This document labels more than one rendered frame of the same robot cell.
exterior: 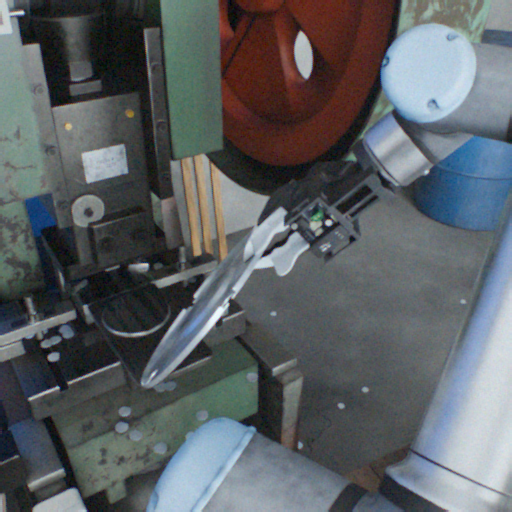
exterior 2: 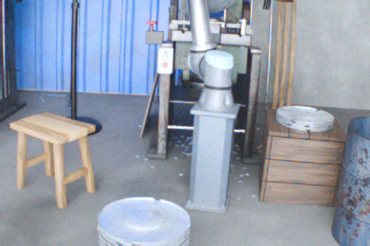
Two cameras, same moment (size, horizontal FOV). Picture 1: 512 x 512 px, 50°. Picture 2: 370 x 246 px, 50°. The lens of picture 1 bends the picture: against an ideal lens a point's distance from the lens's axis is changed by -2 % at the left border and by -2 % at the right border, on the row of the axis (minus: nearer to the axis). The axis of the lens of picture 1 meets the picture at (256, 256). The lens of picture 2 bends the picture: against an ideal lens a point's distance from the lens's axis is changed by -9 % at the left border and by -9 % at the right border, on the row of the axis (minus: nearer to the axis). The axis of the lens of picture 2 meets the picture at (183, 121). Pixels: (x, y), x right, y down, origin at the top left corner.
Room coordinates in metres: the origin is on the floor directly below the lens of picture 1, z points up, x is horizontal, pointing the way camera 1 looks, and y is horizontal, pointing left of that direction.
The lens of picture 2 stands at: (-1.32, -1.04, 0.92)
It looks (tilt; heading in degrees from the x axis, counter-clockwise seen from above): 17 degrees down; 34
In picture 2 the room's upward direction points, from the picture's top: 3 degrees clockwise
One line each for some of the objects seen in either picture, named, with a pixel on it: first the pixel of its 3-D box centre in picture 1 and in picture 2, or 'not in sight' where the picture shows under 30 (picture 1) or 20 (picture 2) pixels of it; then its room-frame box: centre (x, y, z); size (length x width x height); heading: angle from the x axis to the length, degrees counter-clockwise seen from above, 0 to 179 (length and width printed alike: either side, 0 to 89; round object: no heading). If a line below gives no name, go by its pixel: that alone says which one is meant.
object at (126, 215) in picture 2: not in sight; (144, 219); (-0.40, -0.29, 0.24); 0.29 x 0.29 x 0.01
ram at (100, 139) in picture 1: (98, 169); not in sight; (0.86, 0.27, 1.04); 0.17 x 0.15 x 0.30; 33
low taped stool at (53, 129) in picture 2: not in sight; (53, 158); (-0.16, 0.45, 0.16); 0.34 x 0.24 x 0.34; 95
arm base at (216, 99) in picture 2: not in sight; (216, 95); (0.24, -0.15, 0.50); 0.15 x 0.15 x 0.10
